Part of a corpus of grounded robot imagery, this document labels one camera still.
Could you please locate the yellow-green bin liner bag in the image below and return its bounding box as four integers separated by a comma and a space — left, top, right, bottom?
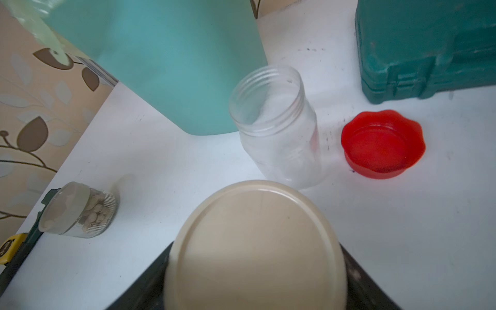
1, 0, 89, 65

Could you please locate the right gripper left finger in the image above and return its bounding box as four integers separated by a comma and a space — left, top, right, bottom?
107, 244, 173, 310

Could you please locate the beige-lid jar left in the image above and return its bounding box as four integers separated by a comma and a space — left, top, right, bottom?
38, 182, 118, 238

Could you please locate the yellow tape measure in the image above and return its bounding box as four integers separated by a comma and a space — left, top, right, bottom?
0, 232, 28, 266

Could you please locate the green plastic tool case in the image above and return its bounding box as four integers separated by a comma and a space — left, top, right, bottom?
355, 1, 495, 104

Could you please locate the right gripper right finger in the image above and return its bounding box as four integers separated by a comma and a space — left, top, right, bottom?
341, 245, 401, 310

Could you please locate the beige jar lid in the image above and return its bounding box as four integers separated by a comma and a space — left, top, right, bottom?
164, 180, 347, 309

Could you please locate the green plastic trash bin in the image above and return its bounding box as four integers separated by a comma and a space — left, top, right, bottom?
45, 0, 267, 136

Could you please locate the red jar lid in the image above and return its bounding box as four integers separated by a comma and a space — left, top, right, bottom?
341, 110, 426, 180

